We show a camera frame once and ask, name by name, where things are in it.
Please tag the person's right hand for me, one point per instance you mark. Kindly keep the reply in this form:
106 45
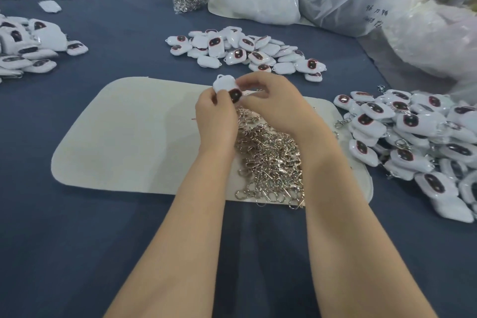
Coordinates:
287 109

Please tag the person's right forearm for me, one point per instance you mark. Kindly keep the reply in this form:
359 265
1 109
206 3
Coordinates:
373 254

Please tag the person's left hand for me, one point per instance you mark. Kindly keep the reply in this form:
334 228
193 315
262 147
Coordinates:
214 122

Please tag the white fob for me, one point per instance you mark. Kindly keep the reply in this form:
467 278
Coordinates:
225 84

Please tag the crumpled clear plastic bag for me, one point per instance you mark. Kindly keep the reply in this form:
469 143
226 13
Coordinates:
446 41

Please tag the cream felt work mat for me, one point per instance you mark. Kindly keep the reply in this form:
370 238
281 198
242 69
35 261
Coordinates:
118 136

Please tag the person's left forearm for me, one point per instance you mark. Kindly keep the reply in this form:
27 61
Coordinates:
175 254

